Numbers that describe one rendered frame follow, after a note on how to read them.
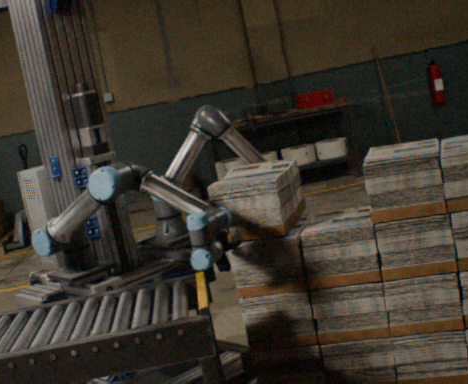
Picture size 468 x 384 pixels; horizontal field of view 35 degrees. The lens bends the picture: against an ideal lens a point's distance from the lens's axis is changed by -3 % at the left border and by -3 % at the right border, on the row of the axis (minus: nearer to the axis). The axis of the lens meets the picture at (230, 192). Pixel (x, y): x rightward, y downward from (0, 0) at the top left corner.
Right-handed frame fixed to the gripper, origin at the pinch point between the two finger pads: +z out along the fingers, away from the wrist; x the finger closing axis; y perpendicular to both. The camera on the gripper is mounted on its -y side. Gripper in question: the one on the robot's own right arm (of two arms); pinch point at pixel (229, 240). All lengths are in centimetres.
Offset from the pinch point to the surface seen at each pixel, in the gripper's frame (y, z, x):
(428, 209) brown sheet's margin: 1, 4, -77
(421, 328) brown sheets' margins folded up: -45, 4, -68
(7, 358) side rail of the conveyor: -6, -94, 44
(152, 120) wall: 23, 605, 271
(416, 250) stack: -14, 4, -70
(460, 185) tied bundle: 8, 4, -90
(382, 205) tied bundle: 5, 4, -60
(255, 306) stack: -29.0, 3.8, -3.9
